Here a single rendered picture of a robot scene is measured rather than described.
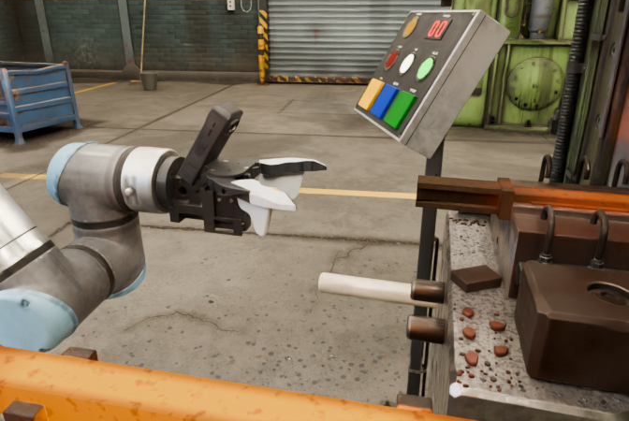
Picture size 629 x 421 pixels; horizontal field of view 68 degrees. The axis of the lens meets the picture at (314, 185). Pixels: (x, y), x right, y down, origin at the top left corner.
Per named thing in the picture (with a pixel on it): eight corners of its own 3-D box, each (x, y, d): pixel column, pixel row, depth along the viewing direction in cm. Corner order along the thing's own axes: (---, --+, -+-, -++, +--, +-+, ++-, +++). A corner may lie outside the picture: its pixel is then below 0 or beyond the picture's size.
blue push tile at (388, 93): (379, 118, 103) (396, 87, 101) (369, 111, 110) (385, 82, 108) (385, 122, 103) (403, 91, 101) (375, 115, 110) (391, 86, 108)
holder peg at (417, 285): (409, 303, 58) (411, 284, 57) (410, 292, 60) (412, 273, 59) (444, 309, 57) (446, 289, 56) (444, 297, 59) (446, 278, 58)
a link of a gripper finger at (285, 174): (317, 192, 69) (257, 200, 66) (318, 153, 67) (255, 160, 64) (326, 199, 67) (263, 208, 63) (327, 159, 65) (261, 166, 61)
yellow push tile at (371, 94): (365, 109, 112) (382, 81, 110) (356, 104, 119) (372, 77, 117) (372, 113, 112) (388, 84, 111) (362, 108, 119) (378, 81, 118)
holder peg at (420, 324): (404, 343, 51) (406, 323, 50) (406, 328, 53) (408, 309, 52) (444, 350, 50) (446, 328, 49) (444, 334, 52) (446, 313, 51)
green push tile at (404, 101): (394, 128, 93) (414, 95, 92) (382, 120, 100) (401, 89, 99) (401, 132, 94) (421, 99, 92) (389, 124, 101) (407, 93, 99)
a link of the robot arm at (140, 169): (155, 139, 67) (112, 158, 58) (186, 141, 66) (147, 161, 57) (163, 197, 70) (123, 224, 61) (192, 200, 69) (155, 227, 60)
